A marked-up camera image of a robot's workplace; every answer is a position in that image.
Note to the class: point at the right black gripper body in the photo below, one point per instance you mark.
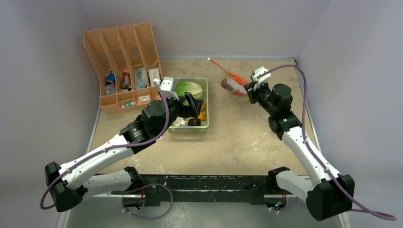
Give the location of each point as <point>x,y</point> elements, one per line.
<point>254,93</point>

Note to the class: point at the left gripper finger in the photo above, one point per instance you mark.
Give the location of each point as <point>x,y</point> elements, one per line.
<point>190,100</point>
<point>195,107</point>

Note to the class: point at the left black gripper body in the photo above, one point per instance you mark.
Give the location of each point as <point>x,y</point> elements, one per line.
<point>176,109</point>

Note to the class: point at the fake red bell pepper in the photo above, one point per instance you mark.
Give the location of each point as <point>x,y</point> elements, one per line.
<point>240,90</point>

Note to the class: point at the clear zip top bag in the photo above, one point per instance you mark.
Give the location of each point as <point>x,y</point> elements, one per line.
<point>232,79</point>

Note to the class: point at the fake purple onion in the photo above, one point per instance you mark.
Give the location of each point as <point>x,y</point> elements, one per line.
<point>224,84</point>

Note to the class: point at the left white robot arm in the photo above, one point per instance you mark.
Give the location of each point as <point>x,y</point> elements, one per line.
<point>68,183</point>

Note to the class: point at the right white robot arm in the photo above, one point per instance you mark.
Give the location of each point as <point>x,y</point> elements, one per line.
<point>325,192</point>

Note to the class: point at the fake napa cabbage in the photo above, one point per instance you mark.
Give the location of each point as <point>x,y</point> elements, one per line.
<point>195,89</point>

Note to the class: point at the fake white garlic bulb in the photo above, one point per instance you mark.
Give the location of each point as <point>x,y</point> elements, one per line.
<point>180,122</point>

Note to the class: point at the fake yellow lemon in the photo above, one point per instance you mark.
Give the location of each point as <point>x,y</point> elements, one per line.
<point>202,116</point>

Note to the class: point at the fake dark purple plum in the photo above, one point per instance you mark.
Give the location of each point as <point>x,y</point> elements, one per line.
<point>194,122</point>

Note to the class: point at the light green plastic basket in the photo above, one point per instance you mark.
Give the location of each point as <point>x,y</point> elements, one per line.
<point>203,82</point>

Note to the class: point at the white staples box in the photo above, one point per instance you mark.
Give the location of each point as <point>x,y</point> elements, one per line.
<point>145,98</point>

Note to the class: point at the white packaged item card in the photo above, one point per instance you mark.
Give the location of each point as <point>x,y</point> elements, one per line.
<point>154,74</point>

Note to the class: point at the green white glue stick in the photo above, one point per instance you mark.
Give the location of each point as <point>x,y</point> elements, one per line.
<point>129,104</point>

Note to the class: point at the light blue packet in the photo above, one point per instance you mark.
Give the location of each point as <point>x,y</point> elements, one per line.
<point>140,78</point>

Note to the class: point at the pink capped bottle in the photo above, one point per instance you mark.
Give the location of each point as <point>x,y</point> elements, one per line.
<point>126,80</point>

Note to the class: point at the blue object in organizer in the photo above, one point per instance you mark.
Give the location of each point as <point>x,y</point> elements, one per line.
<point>110,78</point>

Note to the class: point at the pink plastic file organizer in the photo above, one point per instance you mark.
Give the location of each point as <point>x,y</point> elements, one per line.
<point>126,62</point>

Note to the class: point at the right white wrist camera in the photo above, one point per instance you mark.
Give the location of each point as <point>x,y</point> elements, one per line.
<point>260,75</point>

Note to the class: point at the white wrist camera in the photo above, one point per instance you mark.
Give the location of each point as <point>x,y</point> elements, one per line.
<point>168,87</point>
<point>260,75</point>

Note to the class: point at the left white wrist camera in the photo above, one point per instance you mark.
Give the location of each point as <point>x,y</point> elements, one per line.
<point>168,87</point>

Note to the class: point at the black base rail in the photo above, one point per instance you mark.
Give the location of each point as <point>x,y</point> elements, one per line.
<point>252,189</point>

